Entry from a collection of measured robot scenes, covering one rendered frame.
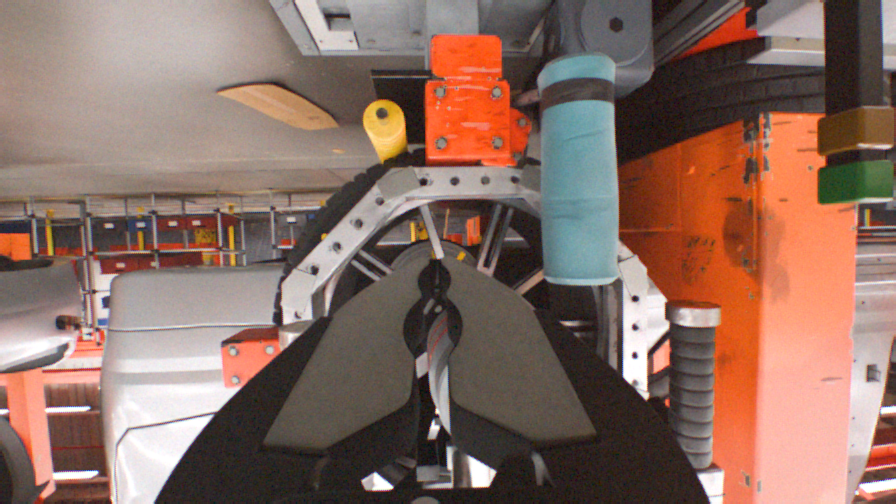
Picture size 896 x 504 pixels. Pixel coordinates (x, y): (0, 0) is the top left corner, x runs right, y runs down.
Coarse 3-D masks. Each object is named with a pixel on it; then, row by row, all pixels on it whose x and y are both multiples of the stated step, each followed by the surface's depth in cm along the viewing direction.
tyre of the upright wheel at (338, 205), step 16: (384, 160) 58; (400, 160) 57; (416, 160) 57; (528, 160) 59; (368, 176) 56; (336, 192) 57; (352, 192) 56; (320, 208) 57; (336, 208) 56; (352, 208) 56; (320, 224) 56; (336, 224) 56; (304, 240) 56; (320, 240) 56; (288, 256) 57; (304, 256) 56; (288, 272) 56; (272, 320) 57; (400, 464) 59
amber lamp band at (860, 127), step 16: (848, 112) 31; (864, 112) 30; (880, 112) 30; (832, 128) 32; (848, 128) 31; (864, 128) 30; (880, 128) 30; (832, 144) 32; (848, 144) 31; (864, 144) 30; (880, 144) 30
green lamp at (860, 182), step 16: (864, 160) 30; (880, 160) 31; (832, 176) 33; (848, 176) 31; (864, 176) 30; (880, 176) 30; (832, 192) 33; (848, 192) 31; (864, 192) 30; (880, 192) 30
